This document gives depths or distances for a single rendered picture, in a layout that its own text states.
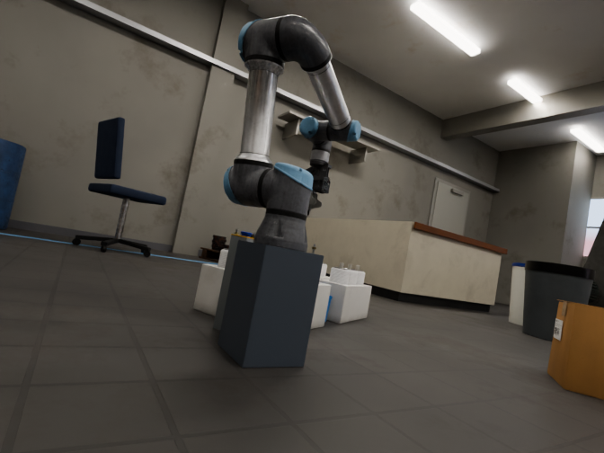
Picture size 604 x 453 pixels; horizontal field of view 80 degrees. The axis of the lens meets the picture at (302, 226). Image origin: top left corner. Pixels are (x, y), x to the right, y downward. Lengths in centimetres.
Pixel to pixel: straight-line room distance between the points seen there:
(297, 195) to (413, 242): 276
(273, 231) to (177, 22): 439
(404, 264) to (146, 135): 321
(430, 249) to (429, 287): 38
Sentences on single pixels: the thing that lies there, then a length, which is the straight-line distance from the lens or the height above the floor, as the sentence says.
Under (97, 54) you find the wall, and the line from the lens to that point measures 483.
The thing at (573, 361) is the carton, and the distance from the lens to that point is 162.
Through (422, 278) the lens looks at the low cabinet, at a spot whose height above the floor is 26.
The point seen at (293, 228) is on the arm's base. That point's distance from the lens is 95.
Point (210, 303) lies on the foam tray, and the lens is 144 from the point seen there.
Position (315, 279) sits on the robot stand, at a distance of 97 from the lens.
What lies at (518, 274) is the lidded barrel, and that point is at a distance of 400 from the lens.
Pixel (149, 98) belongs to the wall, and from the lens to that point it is 477.
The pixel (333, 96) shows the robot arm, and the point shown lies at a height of 80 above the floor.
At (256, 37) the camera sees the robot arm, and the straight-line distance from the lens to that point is 113.
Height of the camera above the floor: 30
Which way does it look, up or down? 4 degrees up
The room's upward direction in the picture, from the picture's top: 11 degrees clockwise
